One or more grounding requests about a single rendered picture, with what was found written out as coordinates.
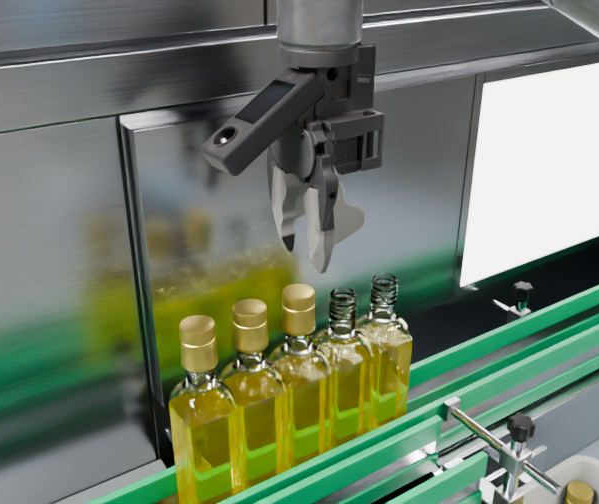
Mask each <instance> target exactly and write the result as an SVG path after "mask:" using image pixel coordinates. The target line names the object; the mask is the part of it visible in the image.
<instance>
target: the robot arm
mask: <svg viewBox="0 0 599 504"><path fill-rule="evenodd" d="M276 1H277V39H278V40H279V41H281V43H280V44H279V61H281V62H282V63H285V64H289V65H293V66H298V69H295V68H291V67H286V68H285V69H284V70H283V71H282V72H281V73H280V74H279V75H277V76H276V77H275V78H274V79H273V80H272V81H271V82H270V83H269V84H268V85H267V86H265V87H264V88H263V89H262V90H261V91H260V92H259V93H258V94H257V95H256V96H255V97H253V98H252V99H251V100H250V101H249V102H248V103H247V104H246V105H245V106H244V107H242V108H241V109H240V110H239V111H238V112H237V113H236V114H235V115H234V116H233V117H232V118H230V119H229V120H228V121H227V122H226V123H225V124H224V125H223V126H222V127H221V128H220V129H218V130H217V131H216V132H215V133H214V134H213V135H212V136H211V137H210V138H209V139H208V140H206V141H205V142H204V143H203V144H202V146H201V152H202V154H203V155H204V156H205V158H206V159H207V160H208V162H209V163H210V164H211V165H212V166H214V167H216V168H218V169H220V170H222V171H224V172H226V173H228V174H230V175H232V176H238V175H239V174H240V173H242V172H243V171H244V170H245V169H246V168H247V167H248V166H249V165H250V164H251V163H252V162H253V161H254V160H255V159H256V158H257V157H258V156H260V155H261V154H262V153H263V152H264V151H265V150H266V149H267V148H268V147H269V148H268V153H267V176H268V185H269V195H270V199H271V200H272V208H273V214H274V218H275V222H276V226H277V230H278V234H279V238H280V240H281V242H282V243H283V245H284V247H285V249H286V250H287V251H289V252H291V251H293V248H294V240H295V232H294V221H295V220H296V219H297V218H299V217H301V216H302V215H304V214H306V216H307V221H308V230H307V238H308V241H309V253H308V258H309V260H310V261H311V263H312V264H313V265H314V267H315V268H316V270H317V271H318V273H319V274H322V273H325V272H326V270H327V268H328V266H329V263H330V260H331V256H332V250H333V248H334V246H335V245H336V244H337V243H339V242H341V241H342V240H344V239H345V238H347V237H349V236H350V235H352V234H354V233H355V232H357V231H358V230H360V229H361V228H362V226H363V225H364V222H365V215H364V211H363V210H362V209H361V208H359V207H356V206H353V205H350V204H348V203H347V202H346V201H345V195H344V188H343V185H342V183H341V182H340V181H338V174H337V173H340V174H342V175H344V174H348V173H352V172H357V171H359V168H360V169H361V171H366V170H371V169H375V168H379V167H382V150H383V132H384V114H383V113H380V112H377V111H375V110H374V109H373V101H374V80H375V59H376V45H371V44H369V45H368V44H367V45H362V44H361V43H360V42H359V41H360V40H361V38H362V25H363V0H276ZM542 1H543V2H545V3H546V4H548V5H549V6H551V7H552V8H554V9H556V10H557V11H559V12H560V13H562V14H563V15H565V16H566V17H568V18H569V19H571V20H572V21H574V22H576V23H577V24H579V25H580V26H582V27H583V28H585V29H586V30H588V31H589V32H591V33H593V34H594V35H596V36H597V37H599V0H542ZM376 130H379V133H378V152H377V156H374V157H373V145H374V131H376Z"/></svg>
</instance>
